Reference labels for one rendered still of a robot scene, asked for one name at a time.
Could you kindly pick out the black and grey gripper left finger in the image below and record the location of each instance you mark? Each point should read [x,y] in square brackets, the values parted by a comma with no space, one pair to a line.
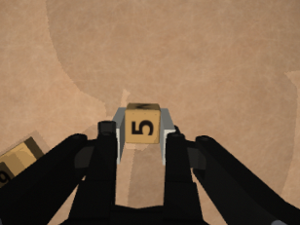
[34,196]

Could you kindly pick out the tan number cube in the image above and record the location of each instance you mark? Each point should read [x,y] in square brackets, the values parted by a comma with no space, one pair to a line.
[142,123]
[5,174]

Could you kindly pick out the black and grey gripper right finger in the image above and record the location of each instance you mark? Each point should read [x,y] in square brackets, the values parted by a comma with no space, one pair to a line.
[240,196]

